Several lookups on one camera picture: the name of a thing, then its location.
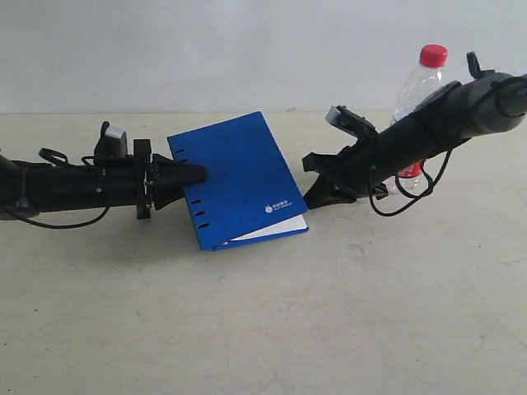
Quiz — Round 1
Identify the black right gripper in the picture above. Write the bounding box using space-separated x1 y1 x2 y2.
302 135 391 209

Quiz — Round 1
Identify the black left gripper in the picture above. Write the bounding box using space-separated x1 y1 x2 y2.
94 139 207 220

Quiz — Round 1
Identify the blue ring binder notebook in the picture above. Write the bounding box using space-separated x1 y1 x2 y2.
167 111 309 251

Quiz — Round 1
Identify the clear plastic water bottle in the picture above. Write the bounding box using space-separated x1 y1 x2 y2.
385 43 449 195

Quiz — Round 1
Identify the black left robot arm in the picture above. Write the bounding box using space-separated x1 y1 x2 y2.
1 137 207 219

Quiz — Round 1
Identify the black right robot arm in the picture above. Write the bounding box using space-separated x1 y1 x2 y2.
302 72 526 209

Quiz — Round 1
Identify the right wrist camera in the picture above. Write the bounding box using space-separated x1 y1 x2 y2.
325 105 378 141

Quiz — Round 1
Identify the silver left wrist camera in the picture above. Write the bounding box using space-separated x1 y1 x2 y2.
94 121 128 159

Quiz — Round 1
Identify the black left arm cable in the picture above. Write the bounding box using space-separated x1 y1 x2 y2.
0 147 112 230

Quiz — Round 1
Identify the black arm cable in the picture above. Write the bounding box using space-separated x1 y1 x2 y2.
368 77 515 217
0 147 112 230

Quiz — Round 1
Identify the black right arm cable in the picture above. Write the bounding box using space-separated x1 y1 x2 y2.
368 77 515 217

